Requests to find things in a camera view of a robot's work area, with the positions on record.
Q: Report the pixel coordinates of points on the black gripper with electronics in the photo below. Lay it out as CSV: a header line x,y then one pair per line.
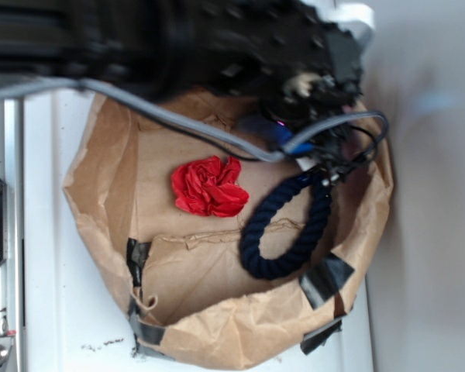
x,y
308,121

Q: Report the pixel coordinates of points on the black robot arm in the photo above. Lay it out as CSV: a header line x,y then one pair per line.
x,y
301,67

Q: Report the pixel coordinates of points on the crumpled red paper ball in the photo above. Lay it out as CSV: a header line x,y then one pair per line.
x,y
208,187

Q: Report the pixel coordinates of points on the brown paper bag tray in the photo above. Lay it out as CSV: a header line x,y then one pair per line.
x,y
178,276

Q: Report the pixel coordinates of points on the white plastic bin lid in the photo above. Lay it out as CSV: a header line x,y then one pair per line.
x,y
72,322

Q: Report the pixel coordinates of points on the aluminum extrusion rail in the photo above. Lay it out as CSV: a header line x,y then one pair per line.
x,y
12,344

